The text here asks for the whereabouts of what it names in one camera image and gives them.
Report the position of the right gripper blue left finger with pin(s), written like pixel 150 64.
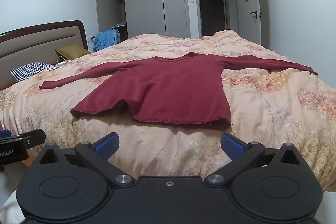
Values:
pixel 95 157

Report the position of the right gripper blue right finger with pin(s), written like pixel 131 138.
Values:
pixel 243 156

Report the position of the dark red long-sleeve shirt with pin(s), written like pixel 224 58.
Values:
pixel 185 90

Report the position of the blue clothes pile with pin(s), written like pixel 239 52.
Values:
pixel 106 39

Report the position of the padded bed headboard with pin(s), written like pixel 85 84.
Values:
pixel 37 44

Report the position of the olive green pillow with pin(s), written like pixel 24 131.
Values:
pixel 72 52

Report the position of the white room door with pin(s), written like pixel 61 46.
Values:
pixel 249 22

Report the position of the white charger with cable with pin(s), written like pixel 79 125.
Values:
pixel 61 61

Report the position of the black door handle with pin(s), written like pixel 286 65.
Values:
pixel 256 14

